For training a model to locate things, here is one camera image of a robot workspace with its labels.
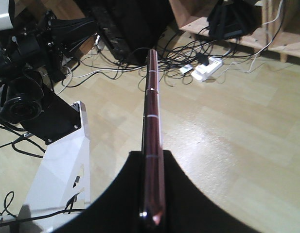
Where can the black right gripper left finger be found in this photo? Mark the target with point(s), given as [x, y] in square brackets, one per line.
[117, 209]

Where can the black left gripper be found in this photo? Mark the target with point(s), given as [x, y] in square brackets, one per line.
[34, 44]

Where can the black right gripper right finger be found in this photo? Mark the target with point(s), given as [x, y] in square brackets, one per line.
[188, 210]

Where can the black smartphone pink frame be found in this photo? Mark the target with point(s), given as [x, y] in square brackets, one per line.
[153, 205]

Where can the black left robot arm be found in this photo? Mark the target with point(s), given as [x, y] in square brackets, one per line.
[24, 97]

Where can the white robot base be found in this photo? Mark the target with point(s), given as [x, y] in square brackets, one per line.
[64, 172]

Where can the black computer tower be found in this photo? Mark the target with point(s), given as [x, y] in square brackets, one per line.
[130, 27]

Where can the white power strip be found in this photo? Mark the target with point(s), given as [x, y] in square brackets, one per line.
[203, 72]

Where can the black backpack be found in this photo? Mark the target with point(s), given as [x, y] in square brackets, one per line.
[231, 19]

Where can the wooden low shelf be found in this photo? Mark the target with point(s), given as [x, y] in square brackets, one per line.
[273, 25]

